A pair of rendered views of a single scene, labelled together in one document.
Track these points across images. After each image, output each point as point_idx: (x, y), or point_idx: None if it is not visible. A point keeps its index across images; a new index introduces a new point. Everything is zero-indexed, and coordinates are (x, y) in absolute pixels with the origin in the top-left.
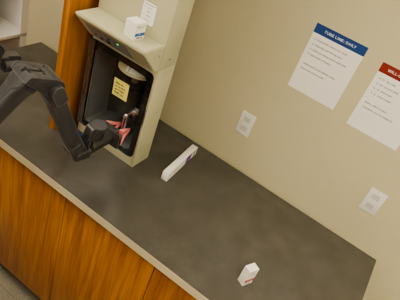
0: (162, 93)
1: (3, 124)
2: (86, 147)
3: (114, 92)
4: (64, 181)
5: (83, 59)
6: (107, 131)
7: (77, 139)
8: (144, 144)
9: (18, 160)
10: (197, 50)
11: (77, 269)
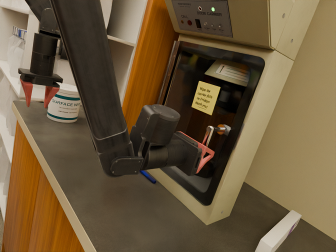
0: (268, 105)
1: (59, 145)
2: (135, 153)
3: (195, 104)
4: (94, 224)
5: (162, 78)
6: (178, 141)
7: (115, 116)
8: (230, 191)
9: (51, 185)
10: (298, 89)
11: None
